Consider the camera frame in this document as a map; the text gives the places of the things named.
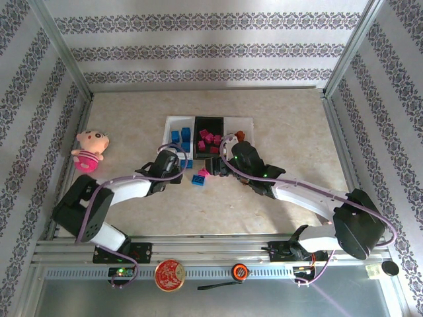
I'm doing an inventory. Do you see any white plastic bin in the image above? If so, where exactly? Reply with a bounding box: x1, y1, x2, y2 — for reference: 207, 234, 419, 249
223, 116, 255, 156
162, 115, 196, 160

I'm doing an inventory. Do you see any black plastic bin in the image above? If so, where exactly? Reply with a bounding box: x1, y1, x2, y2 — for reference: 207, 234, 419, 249
192, 116, 226, 160

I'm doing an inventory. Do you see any pink plush doll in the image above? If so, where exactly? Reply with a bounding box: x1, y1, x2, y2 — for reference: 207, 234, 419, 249
71, 129, 110, 173

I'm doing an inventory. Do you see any red round tin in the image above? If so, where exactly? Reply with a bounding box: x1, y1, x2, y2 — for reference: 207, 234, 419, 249
154, 260, 186, 293

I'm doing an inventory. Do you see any controller board with green light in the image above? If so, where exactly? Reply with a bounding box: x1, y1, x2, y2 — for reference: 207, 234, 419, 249
108, 266, 135, 278

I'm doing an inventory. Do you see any orange black tape measure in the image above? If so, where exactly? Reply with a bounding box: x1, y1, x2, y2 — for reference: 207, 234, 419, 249
197, 263, 249, 291

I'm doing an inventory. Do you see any grey metal panel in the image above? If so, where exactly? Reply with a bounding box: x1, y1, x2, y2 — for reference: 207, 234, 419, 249
32, 279, 401, 317

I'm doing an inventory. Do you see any black round knob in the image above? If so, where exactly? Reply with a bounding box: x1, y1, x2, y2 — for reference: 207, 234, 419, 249
381, 260, 400, 277

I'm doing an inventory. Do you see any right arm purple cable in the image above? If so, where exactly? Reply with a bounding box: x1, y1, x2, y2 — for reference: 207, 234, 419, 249
219, 134, 399, 288

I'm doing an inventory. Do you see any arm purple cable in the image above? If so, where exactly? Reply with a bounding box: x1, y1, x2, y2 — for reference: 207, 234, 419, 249
75, 143, 189, 290
219, 134, 399, 288

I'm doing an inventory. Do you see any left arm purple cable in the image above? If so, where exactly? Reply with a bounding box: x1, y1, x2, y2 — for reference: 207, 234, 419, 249
75, 143, 189, 290

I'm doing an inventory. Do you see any aluminium frame front rail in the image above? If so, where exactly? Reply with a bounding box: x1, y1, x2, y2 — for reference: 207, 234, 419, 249
31, 234, 387, 265

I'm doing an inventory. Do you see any aluminium frame back rail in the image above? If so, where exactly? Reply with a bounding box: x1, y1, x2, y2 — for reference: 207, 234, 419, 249
89, 85, 319, 92

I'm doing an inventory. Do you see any aluminium frame side rail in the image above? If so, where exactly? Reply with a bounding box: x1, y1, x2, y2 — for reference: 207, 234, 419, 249
322, 94, 386, 240

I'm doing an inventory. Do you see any grey slotted cable duct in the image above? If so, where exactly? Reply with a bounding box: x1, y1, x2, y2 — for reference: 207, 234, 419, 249
44, 266, 298, 281

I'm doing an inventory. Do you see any small board with coloured wires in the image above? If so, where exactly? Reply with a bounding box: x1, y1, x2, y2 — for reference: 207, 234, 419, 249
292, 264, 315, 277

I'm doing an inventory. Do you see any aluminium frame post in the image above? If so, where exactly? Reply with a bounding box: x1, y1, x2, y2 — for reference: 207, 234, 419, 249
28, 0, 95, 100
323, 0, 387, 100

